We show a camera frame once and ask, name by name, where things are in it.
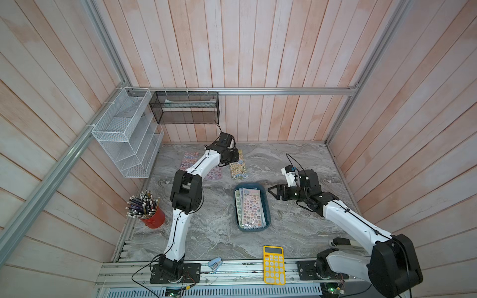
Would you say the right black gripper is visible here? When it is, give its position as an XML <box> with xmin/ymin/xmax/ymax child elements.
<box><xmin>268</xmin><ymin>184</ymin><xmax>309</xmax><ymax>204</ymax></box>

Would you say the yellow green sticker sheet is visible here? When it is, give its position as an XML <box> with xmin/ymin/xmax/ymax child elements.
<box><xmin>229</xmin><ymin>150</ymin><xmax>248</xmax><ymax>180</ymax></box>

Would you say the teal storage tray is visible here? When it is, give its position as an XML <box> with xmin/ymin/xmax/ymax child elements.
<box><xmin>234</xmin><ymin>183</ymin><xmax>271</xmax><ymax>232</ymax></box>

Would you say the cat sticker sheet pink blue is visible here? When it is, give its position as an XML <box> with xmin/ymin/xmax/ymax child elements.
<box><xmin>180</xmin><ymin>152</ymin><xmax>201</xmax><ymax>171</ymax></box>

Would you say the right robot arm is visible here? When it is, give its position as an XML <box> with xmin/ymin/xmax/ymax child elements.
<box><xmin>268</xmin><ymin>166</ymin><xmax>423</xmax><ymax>298</ymax></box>

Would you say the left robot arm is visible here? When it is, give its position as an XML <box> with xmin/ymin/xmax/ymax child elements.
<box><xmin>152</xmin><ymin>132</ymin><xmax>239</xmax><ymax>283</ymax></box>

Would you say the bottom sticker sheet in tray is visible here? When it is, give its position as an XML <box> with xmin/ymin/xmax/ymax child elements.
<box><xmin>239</xmin><ymin>188</ymin><xmax>266</xmax><ymax>230</ymax></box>

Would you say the yellow calculator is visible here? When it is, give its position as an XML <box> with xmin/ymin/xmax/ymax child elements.
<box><xmin>263</xmin><ymin>246</ymin><xmax>286</xmax><ymax>286</ymax></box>

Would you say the black mesh basket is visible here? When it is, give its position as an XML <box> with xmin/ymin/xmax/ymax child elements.
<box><xmin>149</xmin><ymin>91</ymin><xmax>220</xmax><ymax>125</ymax></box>

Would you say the blue stapler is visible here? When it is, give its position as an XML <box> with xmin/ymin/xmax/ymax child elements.
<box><xmin>207</xmin><ymin>257</ymin><xmax>222</xmax><ymax>273</ymax></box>

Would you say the pencil holder with pencils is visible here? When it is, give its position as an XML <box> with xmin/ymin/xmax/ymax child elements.
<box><xmin>126</xmin><ymin>190</ymin><xmax>166</xmax><ymax>229</ymax></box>

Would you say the green circuit board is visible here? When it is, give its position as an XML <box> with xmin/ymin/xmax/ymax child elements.
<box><xmin>320</xmin><ymin>283</ymin><xmax>344</xmax><ymax>298</ymax></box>

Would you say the aluminium wall rail back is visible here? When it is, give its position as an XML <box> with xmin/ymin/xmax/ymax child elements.
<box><xmin>149</xmin><ymin>87</ymin><xmax>358</xmax><ymax>96</ymax></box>

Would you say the aluminium wall rail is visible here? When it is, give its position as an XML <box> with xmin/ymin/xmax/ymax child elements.
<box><xmin>149</xmin><ymin>87</ymin><xmax>358</xmax><ymax>96</ymax></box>
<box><xmin>1</xmin><ymin>82</ymin><xmax>129</xmax><ymax>266</ymax></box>

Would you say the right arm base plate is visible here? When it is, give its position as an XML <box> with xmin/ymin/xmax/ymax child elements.
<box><xmin>296</xmin><ymin>260</ymin><xmax>349</xmax><ymax>281</ymax></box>

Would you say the white wire mesh shelf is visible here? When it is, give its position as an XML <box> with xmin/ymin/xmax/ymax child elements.
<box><xmin>93</xmin><ymin>88</ymin><xmax>164</xmax><ymax>178</ymax></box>

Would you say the white vented cable duct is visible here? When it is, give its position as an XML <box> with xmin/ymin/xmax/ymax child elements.
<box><xmin>105</xmin><ymin>283</ymin><xmax>322</xmax><ymax>298</ymax></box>

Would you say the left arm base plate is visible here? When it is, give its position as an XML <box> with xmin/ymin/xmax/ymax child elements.
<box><xmin>150</xmin><ymin>262</ymin><xmax>201</xmax><ymax>284</ymax></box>

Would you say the aluminium front rail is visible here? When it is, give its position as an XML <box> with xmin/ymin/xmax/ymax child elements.
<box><xmin>94</xmin><ymin>256</ymin><xmax>403</xmax><ymax>288</ymax></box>

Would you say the aluminium wall rail left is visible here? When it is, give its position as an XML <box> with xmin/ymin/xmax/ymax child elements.
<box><xmin>1</xmin><ymin>82</ymin><xmax>129</xmax><ymax>266</ymax></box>

